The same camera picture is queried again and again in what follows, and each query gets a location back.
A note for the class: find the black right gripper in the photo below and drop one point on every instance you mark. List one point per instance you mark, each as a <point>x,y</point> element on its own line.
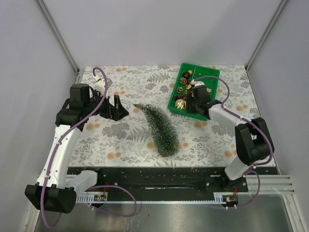
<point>189,98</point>

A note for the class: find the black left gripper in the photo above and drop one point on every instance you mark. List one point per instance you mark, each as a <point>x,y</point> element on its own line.
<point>112,112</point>

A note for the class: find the small green christmas tree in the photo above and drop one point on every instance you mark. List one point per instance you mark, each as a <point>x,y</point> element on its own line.
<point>162,131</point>

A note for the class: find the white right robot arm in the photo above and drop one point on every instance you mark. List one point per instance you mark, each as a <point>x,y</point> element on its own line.
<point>253,141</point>

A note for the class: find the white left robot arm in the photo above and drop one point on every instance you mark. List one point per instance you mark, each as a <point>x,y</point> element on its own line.
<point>52,191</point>

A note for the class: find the silver ribbed bauble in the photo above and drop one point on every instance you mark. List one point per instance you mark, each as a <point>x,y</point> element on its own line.
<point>180,104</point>

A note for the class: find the frosted pine cone lower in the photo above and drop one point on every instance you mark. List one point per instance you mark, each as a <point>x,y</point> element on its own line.
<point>179,90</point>

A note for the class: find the frosted pine cone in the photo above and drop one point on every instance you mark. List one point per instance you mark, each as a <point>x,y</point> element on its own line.
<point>183,81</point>
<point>179,90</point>

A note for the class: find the frosted pine cone upper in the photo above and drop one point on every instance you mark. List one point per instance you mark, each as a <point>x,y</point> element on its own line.
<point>183,81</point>

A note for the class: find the green plastic tray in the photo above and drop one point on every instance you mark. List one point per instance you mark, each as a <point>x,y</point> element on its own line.
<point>198,71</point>

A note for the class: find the floral patterned table mat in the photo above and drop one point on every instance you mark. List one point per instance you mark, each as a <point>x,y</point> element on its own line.
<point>128,142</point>

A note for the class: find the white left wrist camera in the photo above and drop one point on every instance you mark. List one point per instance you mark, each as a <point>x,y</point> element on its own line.
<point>100,84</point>

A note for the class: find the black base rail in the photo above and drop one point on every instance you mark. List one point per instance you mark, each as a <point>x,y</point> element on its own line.
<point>162,185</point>

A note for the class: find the aluminium frame post left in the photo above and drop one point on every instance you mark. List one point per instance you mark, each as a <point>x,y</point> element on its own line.
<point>48,16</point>

